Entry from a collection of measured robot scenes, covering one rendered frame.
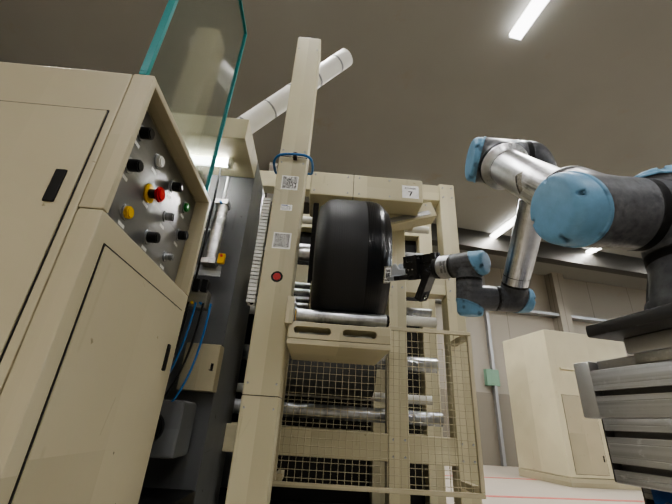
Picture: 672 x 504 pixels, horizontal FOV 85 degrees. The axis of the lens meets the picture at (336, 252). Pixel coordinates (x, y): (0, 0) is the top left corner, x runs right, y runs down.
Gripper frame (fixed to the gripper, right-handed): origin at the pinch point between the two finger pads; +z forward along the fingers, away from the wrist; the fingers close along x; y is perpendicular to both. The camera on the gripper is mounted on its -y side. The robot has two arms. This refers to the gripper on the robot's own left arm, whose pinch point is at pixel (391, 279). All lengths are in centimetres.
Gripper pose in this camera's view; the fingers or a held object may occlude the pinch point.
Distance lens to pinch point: 134.1
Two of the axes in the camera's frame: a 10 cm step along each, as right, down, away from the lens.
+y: -1.0, -9.9, 1.1
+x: -7.2, 0.0, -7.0
